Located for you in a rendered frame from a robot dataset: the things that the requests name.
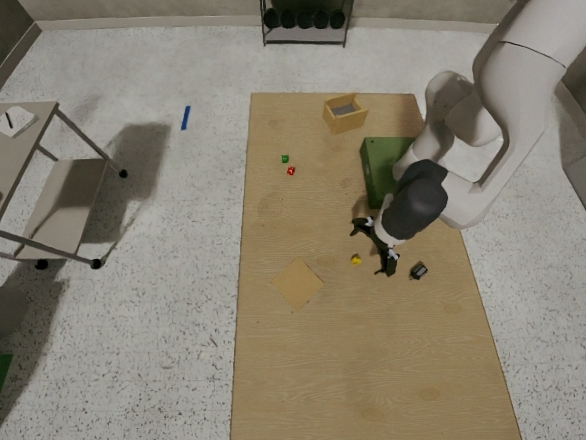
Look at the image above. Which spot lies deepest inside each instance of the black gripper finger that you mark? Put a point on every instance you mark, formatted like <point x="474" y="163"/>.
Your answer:
<point x="390" y="265"/>
<point x="359" y="225"/>

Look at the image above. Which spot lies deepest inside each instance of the tan flat mat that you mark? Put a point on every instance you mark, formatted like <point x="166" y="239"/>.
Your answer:
<point x="297" y="283"/>

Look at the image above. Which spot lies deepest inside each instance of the small wooden crate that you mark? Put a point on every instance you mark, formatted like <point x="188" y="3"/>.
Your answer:
<point x="340" y="105"/>

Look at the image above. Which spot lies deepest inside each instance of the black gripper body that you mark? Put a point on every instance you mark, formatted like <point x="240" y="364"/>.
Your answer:
<point x="377" y="241"/>

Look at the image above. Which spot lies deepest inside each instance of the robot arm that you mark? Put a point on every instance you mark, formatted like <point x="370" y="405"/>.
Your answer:
<point x="515" y="85"/>

